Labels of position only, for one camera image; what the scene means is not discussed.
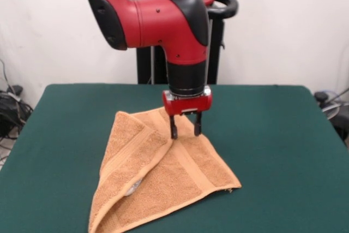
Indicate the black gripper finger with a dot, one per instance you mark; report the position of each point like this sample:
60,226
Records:
173,128
198,125

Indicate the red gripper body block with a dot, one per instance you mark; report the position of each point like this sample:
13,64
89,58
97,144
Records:
188,104

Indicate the orange terry towel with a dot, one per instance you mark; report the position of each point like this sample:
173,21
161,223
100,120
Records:
169,175

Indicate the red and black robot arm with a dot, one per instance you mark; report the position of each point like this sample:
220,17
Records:
152,17

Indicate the dark green table cloth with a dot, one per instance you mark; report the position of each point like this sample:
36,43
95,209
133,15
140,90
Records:
272,148

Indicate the gray round chair base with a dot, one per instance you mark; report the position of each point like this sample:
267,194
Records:
331,110

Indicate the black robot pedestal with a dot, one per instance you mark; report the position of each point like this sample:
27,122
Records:
218,39

